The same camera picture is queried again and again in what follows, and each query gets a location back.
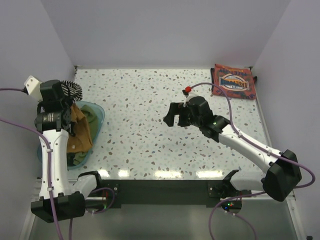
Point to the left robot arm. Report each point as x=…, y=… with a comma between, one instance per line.
x=58, y=199

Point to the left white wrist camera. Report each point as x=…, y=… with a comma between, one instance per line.
x=32, y=86

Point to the mustard yellow tank top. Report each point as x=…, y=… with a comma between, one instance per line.
x=81, y=141

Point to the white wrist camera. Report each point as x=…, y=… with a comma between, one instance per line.
x=32, y=86
x=190, y=96

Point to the red tank top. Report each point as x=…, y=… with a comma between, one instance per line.
x=236, y=82

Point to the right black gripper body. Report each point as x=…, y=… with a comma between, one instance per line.
x=195, y=121

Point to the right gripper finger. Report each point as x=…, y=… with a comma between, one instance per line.
x=184, y=118
x=174, y=109

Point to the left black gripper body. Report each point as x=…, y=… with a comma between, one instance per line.
x=68, y=103

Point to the black white striped tank top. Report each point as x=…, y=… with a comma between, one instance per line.
x=72, y=90

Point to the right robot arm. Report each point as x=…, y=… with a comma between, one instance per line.
x=279, y=174

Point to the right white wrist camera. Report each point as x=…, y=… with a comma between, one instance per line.
x=190, y=96

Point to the teal plastic basket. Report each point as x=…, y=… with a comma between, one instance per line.
x=70, y=129

